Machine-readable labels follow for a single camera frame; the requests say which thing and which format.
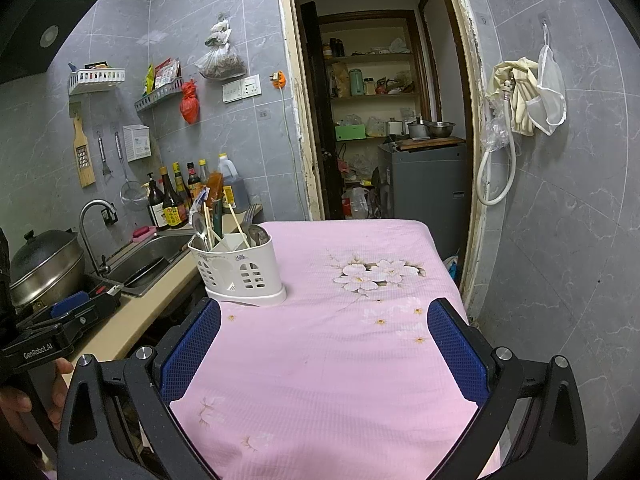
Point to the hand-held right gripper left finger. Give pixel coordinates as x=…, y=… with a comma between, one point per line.
x=192, y=352

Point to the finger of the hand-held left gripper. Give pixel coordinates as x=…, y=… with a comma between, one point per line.
x=70, y=305
x=100, y=305

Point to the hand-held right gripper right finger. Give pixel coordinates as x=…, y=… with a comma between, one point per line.
x=457, y=352

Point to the white plastic utensil holder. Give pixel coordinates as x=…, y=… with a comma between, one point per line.
x=245, y=275

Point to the round metal spoon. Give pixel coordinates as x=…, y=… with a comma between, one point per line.
x=257, y=236

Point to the metal fork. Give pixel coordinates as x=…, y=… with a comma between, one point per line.
x=249, y=217

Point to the person's left hand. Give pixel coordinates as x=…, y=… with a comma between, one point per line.
x=62, y=385

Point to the beige kitchen counter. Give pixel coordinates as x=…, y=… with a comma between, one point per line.
x=125, y=320

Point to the steel wok with lid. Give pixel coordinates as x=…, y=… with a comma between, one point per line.
x=45, y=265

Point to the metal faucet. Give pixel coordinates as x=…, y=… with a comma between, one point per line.
x=87, y=245

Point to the steel sink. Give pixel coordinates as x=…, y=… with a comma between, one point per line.
x=150, y=255

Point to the pink soap dish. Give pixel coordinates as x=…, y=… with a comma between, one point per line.
x=145, y=234

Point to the dark pump bottle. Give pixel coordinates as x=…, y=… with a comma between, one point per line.
x=155, y=207

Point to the metal mesh strainer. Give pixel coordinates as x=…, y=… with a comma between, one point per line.
x=131, y=192

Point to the pink floral tablecloth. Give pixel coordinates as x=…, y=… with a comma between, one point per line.
x=310, y=360

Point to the brown yellow label bottle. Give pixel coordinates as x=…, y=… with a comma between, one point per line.
x=172, y=210

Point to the yellow cap sauce bottle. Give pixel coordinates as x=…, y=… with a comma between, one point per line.
x=180, y=185

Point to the white blue packet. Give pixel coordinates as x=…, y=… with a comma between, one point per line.
x=199, y=200

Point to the wooden grater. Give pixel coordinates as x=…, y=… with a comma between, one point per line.
x=84, y=157

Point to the hanging metal peeler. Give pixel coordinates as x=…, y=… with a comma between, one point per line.
x=104, y=155

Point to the red cap sauce bottle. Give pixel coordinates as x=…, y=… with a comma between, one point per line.
x=193, y=180

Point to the grey washing machine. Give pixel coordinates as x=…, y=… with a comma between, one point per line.
x=425, y=195

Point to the orange red packet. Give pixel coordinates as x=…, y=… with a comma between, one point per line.
x=214, y=187

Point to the large dark liquid jug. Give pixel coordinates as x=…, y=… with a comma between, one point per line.
x=235, y=190

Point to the clear yellow cap bottle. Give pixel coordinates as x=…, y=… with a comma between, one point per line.
x=203, y=172

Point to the clear plastic jug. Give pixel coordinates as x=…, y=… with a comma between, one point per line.
x=356, y=204

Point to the wooden board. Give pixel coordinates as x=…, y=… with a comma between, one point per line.
x=430, y=143

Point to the red plastic bag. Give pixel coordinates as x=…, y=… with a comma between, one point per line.
x=189, y=105

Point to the clear plastic bag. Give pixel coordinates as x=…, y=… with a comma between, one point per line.
x=496, y=135

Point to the steel bowl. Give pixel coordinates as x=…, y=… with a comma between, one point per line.
x=441, y=130

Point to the steel pot with lid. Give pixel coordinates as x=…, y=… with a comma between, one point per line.
x=417, y=130

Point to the yellow green snack packet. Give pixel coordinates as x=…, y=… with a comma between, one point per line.
x=149, y=77

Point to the white enamel cup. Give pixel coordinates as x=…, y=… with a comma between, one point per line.
x=396, y=127

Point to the red seasoning packets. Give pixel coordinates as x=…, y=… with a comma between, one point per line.
x=166, y=72

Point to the green box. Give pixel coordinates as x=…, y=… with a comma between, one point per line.
x=350, y=132

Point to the dark wooden door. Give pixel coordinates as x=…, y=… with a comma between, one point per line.
x=315, y=135

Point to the cream rubber gloves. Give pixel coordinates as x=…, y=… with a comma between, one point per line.
x=520, y=100

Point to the clear bag of dried goods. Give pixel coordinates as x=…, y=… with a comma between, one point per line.
x=222, y=62

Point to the black range hood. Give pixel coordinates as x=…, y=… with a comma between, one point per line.
x=35, y=30

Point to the white mesh bag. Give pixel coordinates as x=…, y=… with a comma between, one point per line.
x=552, y=85

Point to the orange plug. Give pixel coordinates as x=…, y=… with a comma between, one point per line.
x=278, y=80

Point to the green canister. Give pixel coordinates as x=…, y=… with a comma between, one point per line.
x=356, y=82

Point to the wooden shelf unit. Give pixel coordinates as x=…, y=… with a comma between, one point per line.
x=370, y=56

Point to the black wall valve box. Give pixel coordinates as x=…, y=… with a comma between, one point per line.
x=110, y=215

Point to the white wall box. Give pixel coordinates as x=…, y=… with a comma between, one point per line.
x=136, y=142

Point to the grey wall shelf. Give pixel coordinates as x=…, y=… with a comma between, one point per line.
x=157, y=96

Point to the white wall basket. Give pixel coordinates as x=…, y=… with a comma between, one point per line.
x=97, y=79

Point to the white wall switch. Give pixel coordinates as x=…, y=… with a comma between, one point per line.
x=232, y=92

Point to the cream door frame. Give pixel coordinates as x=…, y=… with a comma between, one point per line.
x=292, y=110

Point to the white wall socket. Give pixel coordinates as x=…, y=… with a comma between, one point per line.
x=251, y=86

